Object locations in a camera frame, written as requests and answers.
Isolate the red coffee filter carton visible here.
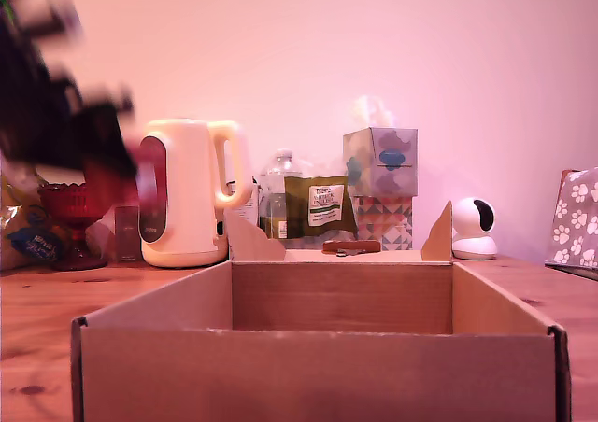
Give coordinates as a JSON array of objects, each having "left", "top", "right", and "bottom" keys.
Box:
[{"left": 82, "top": 144, "right": 159, "bottom": 209}]

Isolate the white carton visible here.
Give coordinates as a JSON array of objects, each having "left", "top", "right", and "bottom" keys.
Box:
[{"left": 223, "top": 180, "right": 261, "bottom": 231}]

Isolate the grey cloud print tissue box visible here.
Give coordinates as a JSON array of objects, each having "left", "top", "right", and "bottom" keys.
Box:
[{"left": 341, "top": 126, "right": 419, "bottom": 199}]

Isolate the geometric pattern box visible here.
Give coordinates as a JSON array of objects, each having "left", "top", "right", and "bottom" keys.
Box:
[{"left": 349, "top": 194, "right": 415, "bottom": 252}]

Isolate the open cardboard box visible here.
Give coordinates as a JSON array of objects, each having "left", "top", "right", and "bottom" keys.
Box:
[{"left": 70, "top": 201, "right": 573, "bottom": 422}]

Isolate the red glass goblet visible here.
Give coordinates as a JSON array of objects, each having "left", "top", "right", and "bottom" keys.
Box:
[{"left": 36, "top": 182, "right": 109, "bottom": 272}]

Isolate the small brown tin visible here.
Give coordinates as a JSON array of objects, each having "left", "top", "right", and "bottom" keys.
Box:
[{"left": 113, "top": 205, "right": 141, "bottom": 262}]

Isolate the white electric kettle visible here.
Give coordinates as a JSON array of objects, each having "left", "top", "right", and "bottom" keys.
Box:
[{"left": 138, "top": 119, "right": 254, "bottom": 269}]

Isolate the yellow snack bag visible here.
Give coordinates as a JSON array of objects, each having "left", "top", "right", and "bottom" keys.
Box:
[{"left": 0, "top": 160, "right": 72, "bottom": 272}]

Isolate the clear plastic bottle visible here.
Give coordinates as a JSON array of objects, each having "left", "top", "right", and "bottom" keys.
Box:
[{"left": 258, "top": 148, "right": 301, "bottom": 241}]

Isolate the green food packet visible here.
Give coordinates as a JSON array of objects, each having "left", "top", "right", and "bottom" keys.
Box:
[{"left": 282, "top": 174, "right": 359, "bottom": 241}]

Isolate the white tissue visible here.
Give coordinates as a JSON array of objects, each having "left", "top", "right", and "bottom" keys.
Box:
[{"left": 347, "top": 95, "right": 399, "bottom": 130}]

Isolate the grey paw print bag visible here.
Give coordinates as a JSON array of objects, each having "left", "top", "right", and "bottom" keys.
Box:
[{"left": 543, "top": 166, "right": 598, "bottom": 282}]

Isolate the small white round camera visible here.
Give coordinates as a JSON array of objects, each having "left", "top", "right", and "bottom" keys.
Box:
[{"left": 449, "top": 196, "right": 498, "bottom": 261}]

